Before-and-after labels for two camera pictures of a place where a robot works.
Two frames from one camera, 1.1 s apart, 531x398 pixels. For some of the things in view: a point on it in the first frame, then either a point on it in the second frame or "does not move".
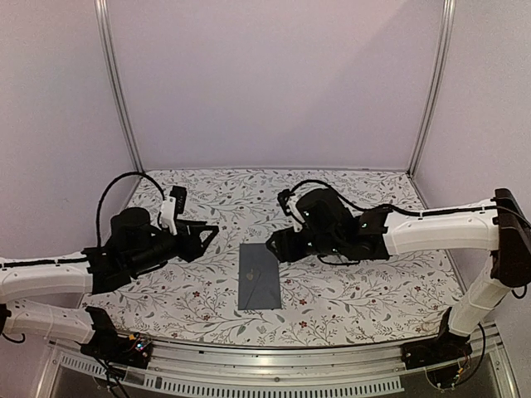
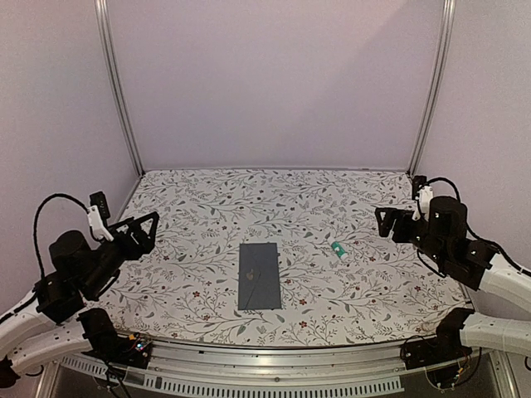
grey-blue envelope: (259, 278) does not move
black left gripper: (192, 252) to (144, 244)
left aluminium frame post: (104, 33) does not move
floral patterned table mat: (406, 298) does not move
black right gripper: (286, 250) to (402, 215)
